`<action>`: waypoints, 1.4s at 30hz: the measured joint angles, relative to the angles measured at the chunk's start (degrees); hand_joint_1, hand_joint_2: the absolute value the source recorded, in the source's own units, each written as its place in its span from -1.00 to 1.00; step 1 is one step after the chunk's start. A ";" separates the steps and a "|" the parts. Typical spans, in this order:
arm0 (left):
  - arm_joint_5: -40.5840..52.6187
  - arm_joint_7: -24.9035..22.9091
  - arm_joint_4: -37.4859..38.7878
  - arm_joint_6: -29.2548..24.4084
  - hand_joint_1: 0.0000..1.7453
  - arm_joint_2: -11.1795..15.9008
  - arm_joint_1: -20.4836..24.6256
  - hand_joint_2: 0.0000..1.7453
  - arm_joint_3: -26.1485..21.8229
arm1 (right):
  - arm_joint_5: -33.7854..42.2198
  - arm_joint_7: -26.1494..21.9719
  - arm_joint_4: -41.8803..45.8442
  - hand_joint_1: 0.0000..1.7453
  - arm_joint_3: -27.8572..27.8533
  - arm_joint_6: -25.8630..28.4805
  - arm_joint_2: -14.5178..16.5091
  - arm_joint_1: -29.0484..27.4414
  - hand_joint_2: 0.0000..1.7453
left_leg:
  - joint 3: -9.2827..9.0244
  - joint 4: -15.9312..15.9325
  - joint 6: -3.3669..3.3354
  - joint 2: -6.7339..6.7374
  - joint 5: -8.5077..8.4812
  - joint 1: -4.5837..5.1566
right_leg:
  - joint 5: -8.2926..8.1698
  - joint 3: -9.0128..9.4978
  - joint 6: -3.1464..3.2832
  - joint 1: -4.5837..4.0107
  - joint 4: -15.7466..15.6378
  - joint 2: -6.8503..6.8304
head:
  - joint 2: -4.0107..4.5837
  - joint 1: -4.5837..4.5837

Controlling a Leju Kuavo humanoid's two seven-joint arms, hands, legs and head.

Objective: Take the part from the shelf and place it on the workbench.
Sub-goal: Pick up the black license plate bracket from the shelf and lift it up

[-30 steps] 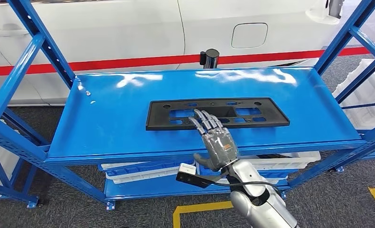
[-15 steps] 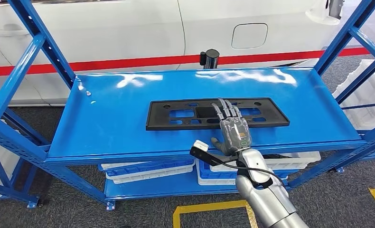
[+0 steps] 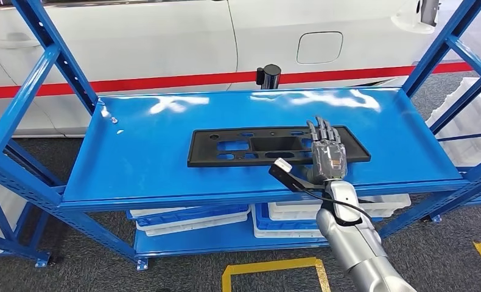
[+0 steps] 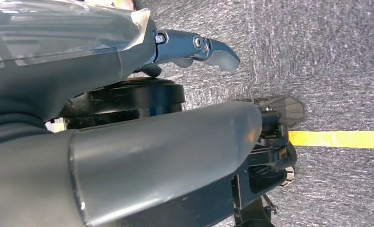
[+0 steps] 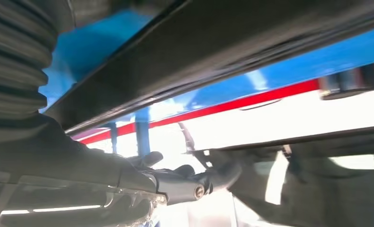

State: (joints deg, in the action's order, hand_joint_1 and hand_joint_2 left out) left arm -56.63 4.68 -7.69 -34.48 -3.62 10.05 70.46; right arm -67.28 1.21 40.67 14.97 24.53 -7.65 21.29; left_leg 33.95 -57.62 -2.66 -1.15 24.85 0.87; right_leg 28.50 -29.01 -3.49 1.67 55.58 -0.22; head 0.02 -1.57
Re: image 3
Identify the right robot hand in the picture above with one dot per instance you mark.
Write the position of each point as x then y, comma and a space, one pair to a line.
329, 161

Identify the black plastic panel part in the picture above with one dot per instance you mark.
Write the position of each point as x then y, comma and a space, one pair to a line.
208, 155

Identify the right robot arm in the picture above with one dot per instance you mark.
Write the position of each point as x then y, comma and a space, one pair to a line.
357, 250

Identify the blue plastic crate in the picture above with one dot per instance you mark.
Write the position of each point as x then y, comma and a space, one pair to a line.
281, 225
192, 217

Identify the stacked white plastic crates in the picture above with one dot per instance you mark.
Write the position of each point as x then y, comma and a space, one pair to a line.
16, 197
466, 121

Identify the white car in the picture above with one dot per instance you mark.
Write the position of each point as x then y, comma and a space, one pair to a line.
143, 40

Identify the black stanchion post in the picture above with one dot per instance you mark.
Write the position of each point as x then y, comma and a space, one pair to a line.
270, 76

